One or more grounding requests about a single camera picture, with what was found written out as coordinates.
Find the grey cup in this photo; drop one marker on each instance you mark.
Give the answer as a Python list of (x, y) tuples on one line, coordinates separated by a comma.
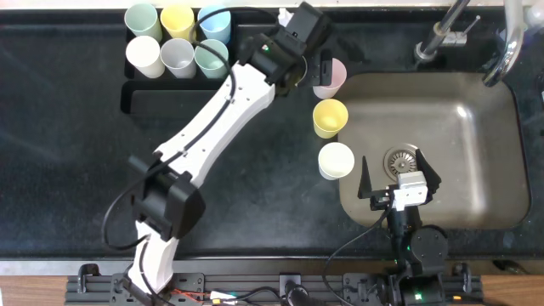
[(177, 55)]

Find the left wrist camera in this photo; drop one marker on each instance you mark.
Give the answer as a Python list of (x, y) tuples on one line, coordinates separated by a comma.
[(285, 18)]

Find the black tray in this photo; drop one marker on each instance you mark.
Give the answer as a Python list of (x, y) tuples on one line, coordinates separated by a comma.
[(170, 100)]

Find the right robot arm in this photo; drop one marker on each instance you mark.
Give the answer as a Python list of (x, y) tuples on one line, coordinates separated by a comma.
[(427, 246)]

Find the blue cup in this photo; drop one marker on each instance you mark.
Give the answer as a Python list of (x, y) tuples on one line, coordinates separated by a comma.
[(219, 27)]

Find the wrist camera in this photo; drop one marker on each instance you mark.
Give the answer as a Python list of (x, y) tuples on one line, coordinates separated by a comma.
[(410, 189), (285, 18)]

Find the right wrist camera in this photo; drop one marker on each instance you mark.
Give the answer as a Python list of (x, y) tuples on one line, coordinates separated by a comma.
[(410, 189)]

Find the pink cup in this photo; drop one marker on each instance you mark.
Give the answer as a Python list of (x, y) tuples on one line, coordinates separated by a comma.
[(338, 78)]

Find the steel tap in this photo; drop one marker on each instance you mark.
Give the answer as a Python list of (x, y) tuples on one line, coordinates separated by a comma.
[(512, 47)]

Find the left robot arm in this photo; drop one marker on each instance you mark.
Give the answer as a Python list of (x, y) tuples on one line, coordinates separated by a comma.
[(221, 123)]

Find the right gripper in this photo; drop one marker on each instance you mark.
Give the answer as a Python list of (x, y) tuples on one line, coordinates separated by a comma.
[(381, 200)]

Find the green cup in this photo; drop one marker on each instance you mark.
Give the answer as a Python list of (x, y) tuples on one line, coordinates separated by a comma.
[(210, 64), (142, 19)]

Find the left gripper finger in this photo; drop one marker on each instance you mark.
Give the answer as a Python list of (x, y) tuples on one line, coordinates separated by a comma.
[(323, 70)]

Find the white cup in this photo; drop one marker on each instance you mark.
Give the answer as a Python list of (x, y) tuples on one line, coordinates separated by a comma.
[(143, 53), (336, 160)]

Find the mounting rail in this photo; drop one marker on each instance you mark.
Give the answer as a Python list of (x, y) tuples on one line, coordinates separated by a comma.
[(255, 285)]

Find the yellow cup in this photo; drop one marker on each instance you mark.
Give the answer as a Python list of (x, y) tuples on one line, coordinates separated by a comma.
[(176, 19), (329, 117)]

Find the steel sink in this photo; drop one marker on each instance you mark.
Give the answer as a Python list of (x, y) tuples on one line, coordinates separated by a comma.
[(467, 127)]

